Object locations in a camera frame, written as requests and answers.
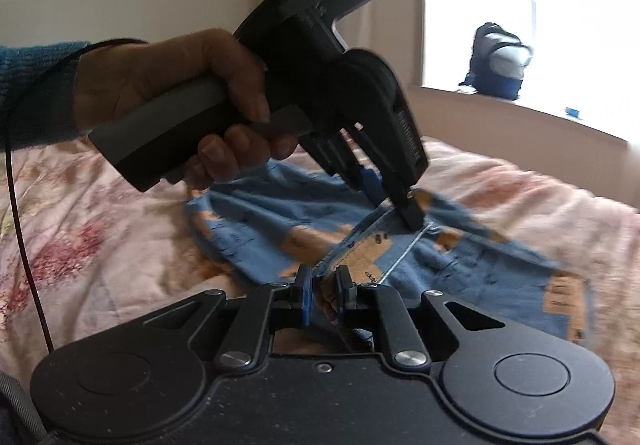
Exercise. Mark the white framed window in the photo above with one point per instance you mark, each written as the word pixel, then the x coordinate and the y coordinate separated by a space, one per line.
pixel 575 25

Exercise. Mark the dark grey cloth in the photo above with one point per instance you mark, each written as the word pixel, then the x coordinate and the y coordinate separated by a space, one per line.
pixel 17 410

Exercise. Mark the pink floral quilt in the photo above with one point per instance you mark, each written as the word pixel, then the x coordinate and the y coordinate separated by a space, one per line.
pixel 100 235

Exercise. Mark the white window sill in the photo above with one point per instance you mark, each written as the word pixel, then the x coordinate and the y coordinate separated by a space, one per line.
pixel 500 111

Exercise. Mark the person's left forearm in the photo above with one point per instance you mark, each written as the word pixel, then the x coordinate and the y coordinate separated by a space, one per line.
pixel 35 95

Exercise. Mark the person's left hand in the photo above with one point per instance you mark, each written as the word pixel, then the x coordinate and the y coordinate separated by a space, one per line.
pixel 165 60

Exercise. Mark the small blue box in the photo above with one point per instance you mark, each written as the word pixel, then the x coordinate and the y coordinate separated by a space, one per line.
pixel 573 113

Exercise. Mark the dark blue backpack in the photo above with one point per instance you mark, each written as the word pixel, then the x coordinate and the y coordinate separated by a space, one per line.
pixel 492 75

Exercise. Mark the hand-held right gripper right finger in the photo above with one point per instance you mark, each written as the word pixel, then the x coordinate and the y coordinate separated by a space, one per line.
pixel 343 295

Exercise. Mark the blue printed pants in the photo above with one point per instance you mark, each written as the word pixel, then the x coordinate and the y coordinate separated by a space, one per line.
pixel 450 270

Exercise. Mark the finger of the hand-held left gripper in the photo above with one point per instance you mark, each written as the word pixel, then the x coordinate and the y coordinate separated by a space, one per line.
pixel 411 212
pixel 368 181

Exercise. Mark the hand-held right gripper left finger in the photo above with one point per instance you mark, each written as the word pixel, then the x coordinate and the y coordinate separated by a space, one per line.
pixel 302 297

